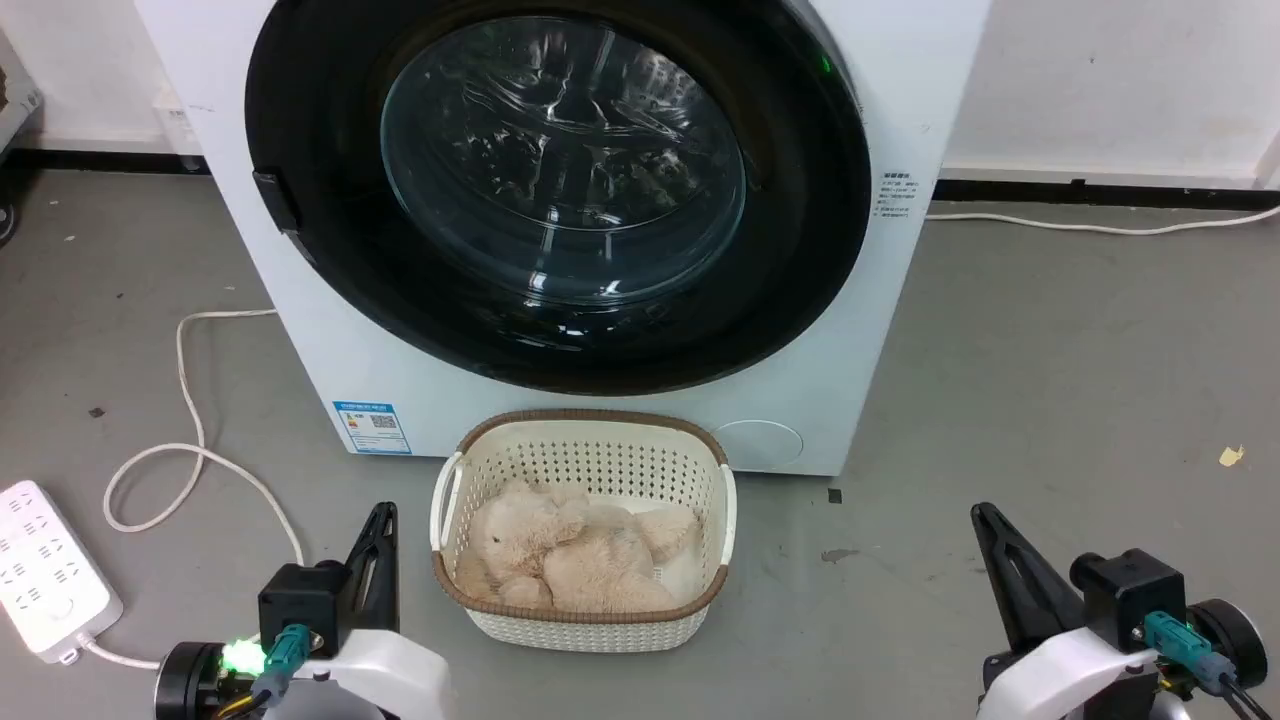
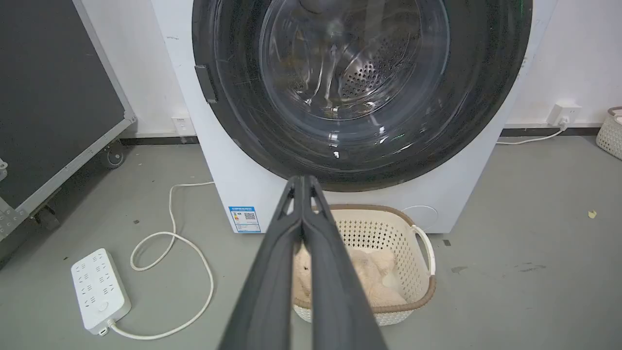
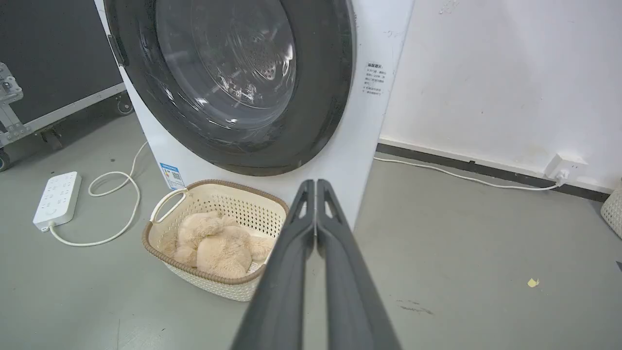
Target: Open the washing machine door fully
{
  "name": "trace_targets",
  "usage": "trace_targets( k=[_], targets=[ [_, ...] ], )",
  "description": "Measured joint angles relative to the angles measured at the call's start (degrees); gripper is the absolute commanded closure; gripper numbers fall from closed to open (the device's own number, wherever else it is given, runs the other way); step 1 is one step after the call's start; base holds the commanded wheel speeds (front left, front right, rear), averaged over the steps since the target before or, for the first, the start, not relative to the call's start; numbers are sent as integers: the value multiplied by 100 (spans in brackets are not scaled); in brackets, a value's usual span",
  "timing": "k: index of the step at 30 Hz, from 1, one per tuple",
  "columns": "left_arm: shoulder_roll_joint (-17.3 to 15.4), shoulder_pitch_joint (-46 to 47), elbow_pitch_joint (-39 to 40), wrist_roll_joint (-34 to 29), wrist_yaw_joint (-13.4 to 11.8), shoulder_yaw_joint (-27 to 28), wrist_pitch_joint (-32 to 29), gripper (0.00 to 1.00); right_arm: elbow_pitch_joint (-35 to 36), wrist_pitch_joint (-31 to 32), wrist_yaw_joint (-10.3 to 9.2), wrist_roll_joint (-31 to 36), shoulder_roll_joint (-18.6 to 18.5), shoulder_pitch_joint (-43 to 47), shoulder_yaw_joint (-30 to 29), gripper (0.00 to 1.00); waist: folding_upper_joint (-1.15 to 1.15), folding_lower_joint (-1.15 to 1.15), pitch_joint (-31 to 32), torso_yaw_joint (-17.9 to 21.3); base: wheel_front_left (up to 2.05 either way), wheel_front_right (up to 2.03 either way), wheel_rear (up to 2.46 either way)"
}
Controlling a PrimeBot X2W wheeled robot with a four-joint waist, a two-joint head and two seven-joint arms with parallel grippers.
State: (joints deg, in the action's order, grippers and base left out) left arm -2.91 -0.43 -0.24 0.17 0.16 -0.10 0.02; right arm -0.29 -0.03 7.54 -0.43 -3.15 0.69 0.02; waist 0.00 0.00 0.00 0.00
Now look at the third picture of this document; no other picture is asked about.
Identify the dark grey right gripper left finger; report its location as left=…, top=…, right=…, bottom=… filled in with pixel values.
left=231, top=179, right=316, bottom=350

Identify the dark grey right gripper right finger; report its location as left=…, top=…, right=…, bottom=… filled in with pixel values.
left=316, top=179, right=402, bottom=350

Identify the white washing machine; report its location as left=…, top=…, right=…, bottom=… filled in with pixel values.
left=94, top=0, right=415, bottom=229

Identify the dark round washing machine door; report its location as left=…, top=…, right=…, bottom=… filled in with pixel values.
left=104, top=0, right=357, bottom=176

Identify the beige plush toy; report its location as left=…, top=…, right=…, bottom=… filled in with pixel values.
left=173, top=211, right=276, bottom=279

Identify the cream perforated laundry basket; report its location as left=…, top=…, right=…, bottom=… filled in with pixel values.
left=142, top=180, right=291, bottom=302

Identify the white power strip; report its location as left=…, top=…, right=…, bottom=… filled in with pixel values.
left=33, top=171, right=82, bottom=232

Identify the white woven basket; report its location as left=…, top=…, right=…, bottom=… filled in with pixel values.
left=600, top=187, right=622, bottom=240

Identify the black flight case on wheels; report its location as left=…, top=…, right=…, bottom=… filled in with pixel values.
left=0, top=0, right=134, bottom=172

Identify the white wall plug with cable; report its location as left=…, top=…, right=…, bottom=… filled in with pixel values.
left=373, top=157, right=560, bottom=191

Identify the white power strip cable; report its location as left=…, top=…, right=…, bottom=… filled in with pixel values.
left=49, top=141, right=149, bottom=247

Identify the white wall socket with plug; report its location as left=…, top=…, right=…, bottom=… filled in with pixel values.
left=544, top=154, right=587, bottom=187

